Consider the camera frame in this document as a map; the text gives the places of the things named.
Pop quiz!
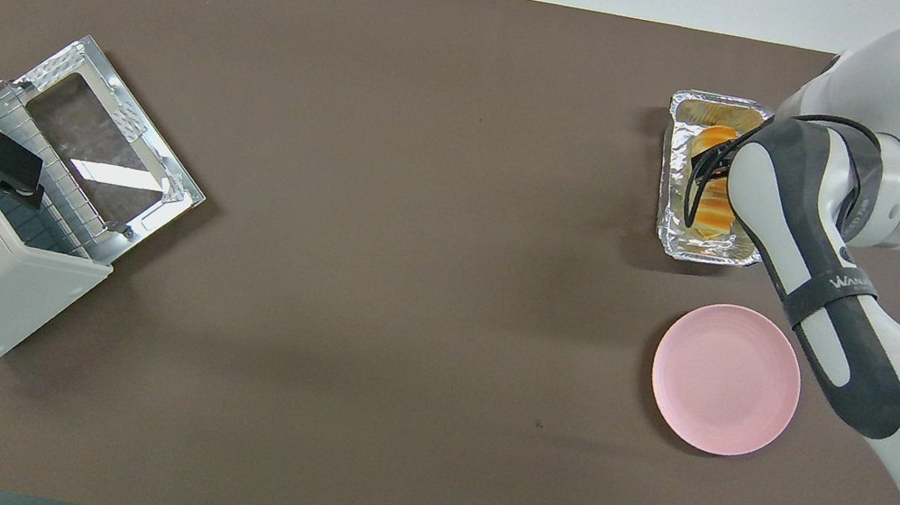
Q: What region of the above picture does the brown table mat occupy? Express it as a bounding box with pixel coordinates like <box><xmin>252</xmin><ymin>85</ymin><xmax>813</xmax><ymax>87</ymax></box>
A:
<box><xmin>0</xmin><ymin>0</ymin><xmax>900</xmax><ymax>505</ymax></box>

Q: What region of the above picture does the sliced golden bread loaf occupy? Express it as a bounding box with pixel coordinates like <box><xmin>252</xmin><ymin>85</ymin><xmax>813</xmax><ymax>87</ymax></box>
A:
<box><xmin>677</xmin><ymin>120</ymin><xmax>755</xmax><ymax>242</ymax></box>

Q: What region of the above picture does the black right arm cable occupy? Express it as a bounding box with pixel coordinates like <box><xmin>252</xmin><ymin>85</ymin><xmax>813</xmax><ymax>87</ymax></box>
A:
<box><xmin>677</xmin><ymin>93</ymin><xmax>888</xmax><ymax>259</ymax></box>

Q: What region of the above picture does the metal wire oven rack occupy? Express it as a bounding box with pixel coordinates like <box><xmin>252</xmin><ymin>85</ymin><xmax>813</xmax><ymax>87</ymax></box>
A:
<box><xmin>0</xmin><ymin>81</ymin><xmax>144</xmax><ymax>266</ymax></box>

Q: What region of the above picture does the aluminium foil tray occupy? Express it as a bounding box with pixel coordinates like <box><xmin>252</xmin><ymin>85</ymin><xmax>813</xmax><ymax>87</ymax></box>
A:
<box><xmin>645</xmin><ymin>87</ymin><xmax>791</xmax><ymax>274</ymax></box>

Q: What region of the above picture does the glass oven door chrome frame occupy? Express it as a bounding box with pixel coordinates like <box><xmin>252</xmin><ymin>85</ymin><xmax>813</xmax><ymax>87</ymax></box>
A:
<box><xmin>0</xmin><ymin>23</ymin><xmax>229</xmax><ymax>278</ymax></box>

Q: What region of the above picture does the pink round plate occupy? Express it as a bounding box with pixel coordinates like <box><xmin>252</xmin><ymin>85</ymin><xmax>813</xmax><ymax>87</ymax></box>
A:
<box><xmin>639</xmin><ymin>294</ymin><xmax>813</xmax><ymax>468</ymax></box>

